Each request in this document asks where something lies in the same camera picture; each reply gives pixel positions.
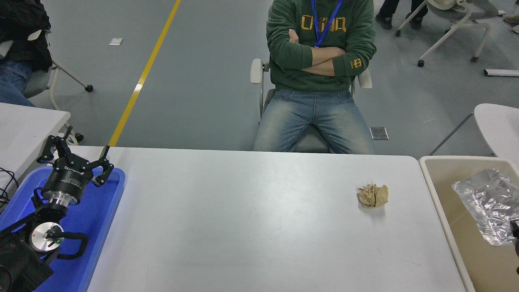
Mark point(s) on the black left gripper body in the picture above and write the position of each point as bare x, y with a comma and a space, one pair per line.
69, 178

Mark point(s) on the tan paper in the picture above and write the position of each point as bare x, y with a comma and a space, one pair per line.
373, 196

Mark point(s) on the silver foil tray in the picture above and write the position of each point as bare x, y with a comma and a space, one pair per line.
490, 202

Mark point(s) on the person's right forearm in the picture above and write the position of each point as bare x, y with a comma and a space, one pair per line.
324, 52

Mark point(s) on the person's left forearm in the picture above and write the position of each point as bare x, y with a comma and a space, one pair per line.
320, 69

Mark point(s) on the person's left hand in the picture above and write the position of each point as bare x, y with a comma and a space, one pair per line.
294, 36

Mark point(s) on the white side table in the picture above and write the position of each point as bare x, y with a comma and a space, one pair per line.
24, 129

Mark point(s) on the blue plastic tray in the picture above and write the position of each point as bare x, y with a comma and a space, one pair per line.
97, 219

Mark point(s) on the grey wheeled chair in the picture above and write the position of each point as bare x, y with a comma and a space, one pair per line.
36, 83

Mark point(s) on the yellow floor tape line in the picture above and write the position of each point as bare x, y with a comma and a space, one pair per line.
140, 83

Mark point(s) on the white paper sheet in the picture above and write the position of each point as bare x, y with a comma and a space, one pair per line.
115, 41

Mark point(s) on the person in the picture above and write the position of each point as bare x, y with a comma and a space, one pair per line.
24, 24
385, 12
316, 109

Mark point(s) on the grey chair with white armrests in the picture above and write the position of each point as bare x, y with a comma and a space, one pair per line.
256, 71

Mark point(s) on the metal floor plate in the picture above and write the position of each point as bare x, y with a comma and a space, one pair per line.
379, 133

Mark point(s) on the large pale bin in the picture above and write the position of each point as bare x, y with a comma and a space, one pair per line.
450, 227

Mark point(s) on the white-framed wheeled chair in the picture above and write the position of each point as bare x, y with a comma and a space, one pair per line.
458, 24

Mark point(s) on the white rounded table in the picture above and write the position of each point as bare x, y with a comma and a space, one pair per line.
500, 125

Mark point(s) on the white bar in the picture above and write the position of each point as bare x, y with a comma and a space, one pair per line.
500, 72

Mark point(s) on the person's foot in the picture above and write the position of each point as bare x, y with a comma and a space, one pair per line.
513, 18
516, 28

